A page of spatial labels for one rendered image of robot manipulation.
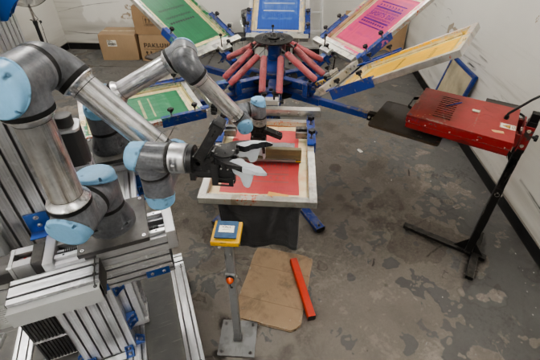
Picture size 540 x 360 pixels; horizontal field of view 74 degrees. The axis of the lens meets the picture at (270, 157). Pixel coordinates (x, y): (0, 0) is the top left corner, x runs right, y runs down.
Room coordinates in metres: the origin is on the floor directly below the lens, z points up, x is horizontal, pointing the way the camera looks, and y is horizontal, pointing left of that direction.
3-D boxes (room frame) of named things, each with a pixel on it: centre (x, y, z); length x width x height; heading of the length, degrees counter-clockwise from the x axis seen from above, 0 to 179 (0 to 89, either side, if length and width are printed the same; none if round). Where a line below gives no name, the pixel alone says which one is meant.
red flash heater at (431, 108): (1.92, -1.21, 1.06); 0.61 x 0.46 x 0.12; 56
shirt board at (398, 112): (2.33, -0.59, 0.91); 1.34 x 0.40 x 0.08; 56
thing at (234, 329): (1.10, 0.19, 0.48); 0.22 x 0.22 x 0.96; 86
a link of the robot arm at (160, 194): (0.72, 0.29, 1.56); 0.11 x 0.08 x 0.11; 175
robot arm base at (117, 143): (1.33, 0.72, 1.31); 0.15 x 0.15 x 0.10
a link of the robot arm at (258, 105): (1.62, 0.06, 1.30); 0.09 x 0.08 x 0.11; 104
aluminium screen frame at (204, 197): (1.65, 0.04, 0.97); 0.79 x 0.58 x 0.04; 176
